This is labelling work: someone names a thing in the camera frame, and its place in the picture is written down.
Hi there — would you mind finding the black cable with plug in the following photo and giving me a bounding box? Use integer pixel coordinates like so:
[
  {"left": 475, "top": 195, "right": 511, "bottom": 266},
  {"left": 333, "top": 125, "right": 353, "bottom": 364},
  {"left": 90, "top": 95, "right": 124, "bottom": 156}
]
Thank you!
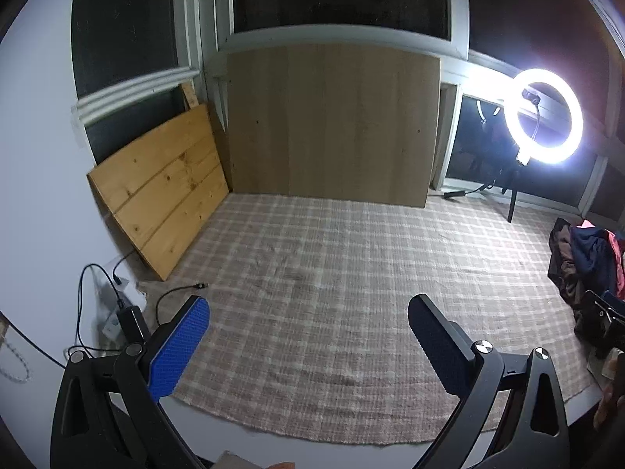
[{"left": 156, "top": 282, "right": 211, "bottom": 328}]

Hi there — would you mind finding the pine wood board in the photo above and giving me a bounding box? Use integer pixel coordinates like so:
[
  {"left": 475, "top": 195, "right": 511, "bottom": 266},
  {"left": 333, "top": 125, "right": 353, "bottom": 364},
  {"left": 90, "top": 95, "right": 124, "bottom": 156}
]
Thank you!
[{"left": 87, "top": 102, "right": 231, "bottom": 281}]

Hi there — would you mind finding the person's right hand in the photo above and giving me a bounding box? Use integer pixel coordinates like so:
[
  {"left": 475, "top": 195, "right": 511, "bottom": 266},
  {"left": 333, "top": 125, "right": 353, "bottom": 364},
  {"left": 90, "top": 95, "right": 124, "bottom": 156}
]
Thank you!
[{"left": 592, "top": 352, "right": 625, "bottom": 438}]

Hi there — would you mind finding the beige checked mat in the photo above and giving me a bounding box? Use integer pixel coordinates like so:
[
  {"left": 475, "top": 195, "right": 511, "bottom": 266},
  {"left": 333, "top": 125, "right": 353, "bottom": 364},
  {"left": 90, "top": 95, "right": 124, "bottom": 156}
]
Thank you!
[{"left": 134, "top": 192, "right": 604, "bottom": 446}]

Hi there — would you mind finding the black adapter cable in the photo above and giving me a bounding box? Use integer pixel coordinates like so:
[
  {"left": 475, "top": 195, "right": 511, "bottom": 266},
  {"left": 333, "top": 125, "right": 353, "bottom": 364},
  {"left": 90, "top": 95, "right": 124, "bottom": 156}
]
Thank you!
[{"left": 63, "top": 249, "right": 135, "bottom": 367}]

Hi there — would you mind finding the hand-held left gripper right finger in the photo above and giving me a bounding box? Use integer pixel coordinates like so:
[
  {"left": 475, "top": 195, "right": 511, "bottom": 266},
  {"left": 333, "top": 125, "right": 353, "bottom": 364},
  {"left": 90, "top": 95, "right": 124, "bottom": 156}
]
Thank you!
[{"left": 407, "top": 294, "right": 570, "bottom": 469}]

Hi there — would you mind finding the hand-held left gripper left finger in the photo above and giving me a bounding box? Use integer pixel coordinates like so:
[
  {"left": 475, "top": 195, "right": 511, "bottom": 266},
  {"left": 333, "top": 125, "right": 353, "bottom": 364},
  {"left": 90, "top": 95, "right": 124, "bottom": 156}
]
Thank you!
[{"left": 50, "top": 295, "right": 212, "bottom": 469}]

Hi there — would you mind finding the white power strip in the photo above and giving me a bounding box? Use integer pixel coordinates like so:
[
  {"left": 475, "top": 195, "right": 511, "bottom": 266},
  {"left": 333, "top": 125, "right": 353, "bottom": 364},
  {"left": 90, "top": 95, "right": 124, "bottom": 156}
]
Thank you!
[{"left": 98, "top": 276, "right": 147, "bottom": 340}]

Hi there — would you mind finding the narrow wooden strip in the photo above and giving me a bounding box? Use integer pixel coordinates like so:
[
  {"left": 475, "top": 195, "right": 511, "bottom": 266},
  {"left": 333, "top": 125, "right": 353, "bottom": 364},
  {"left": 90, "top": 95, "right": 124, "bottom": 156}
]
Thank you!
[{"left": 180, "top": 83, "right": 201, "bottom": 113}]

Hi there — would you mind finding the large light wood panel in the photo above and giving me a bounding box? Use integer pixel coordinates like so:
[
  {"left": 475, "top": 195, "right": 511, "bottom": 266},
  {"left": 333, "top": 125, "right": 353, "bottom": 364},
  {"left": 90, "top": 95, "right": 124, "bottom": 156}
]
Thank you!
[{"left": 225, "top": 43, "right": 440, "bottom": 210}]

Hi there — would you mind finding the black power adapter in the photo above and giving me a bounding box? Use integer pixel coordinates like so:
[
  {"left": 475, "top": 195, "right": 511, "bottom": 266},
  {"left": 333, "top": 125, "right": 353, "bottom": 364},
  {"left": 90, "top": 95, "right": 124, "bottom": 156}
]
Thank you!
[{"left": 114, "top": 305, "right": 150, "bottom": 343}]

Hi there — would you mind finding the pile of dark clothes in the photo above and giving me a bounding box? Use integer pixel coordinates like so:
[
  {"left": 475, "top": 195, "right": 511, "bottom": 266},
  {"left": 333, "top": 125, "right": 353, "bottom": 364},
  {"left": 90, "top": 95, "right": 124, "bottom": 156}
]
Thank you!
[{"left": 547, "top": 217, "right": 625, "bottom": 347}]

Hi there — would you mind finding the white beaded cord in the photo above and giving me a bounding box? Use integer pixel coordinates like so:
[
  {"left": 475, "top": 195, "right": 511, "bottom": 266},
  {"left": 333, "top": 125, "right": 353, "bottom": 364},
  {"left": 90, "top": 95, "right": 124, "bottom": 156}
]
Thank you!
[{"left": 0, "top": 337, "right": 31, "bottom": 383}]

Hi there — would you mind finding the black phone clamp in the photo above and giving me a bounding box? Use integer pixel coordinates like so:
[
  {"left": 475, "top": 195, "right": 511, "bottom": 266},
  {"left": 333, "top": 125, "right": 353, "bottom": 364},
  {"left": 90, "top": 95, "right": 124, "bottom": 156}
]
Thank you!
[{"left": 515, "top": 85, "right": 544, "bottom": 167}]

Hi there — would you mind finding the black ring light cable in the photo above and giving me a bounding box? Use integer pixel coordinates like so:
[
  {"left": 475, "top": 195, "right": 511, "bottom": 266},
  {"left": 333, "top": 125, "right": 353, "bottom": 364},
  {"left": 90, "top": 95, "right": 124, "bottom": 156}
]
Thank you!
[{"left": 442, "top": 183, "right": 496, "bottom": 199}]

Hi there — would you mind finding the white ring light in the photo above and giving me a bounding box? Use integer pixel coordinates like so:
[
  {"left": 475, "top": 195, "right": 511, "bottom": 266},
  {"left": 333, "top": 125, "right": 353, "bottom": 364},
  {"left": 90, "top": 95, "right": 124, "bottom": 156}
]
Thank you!
[{"left": 503, "top": 67, "right": 584, "bottom": 167}]

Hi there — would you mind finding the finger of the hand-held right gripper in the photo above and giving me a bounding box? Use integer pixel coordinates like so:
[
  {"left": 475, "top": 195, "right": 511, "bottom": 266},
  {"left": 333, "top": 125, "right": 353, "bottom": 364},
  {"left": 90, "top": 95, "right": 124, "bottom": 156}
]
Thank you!
[{"left": 582, "top": 289, "right": 625, "bottom": 353}]

